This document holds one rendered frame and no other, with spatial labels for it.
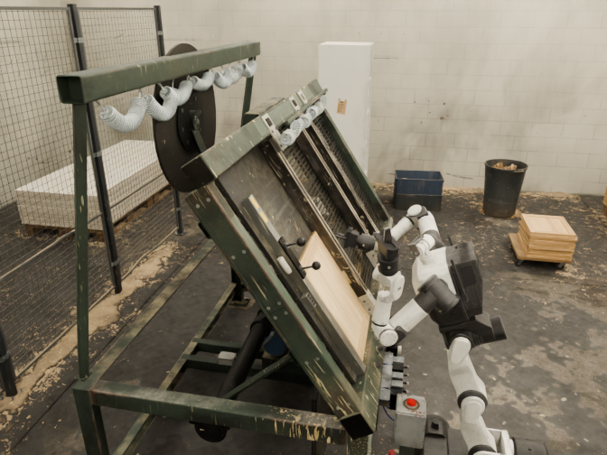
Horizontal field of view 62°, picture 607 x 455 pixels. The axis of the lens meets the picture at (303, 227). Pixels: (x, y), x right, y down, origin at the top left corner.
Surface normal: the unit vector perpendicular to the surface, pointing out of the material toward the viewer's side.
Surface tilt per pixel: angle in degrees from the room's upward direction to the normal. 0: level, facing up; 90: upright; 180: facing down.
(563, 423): 0
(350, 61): 90
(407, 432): 90
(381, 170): 90
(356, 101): 90
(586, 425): 0
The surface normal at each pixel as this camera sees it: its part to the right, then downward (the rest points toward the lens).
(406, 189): -0.11, 0.40
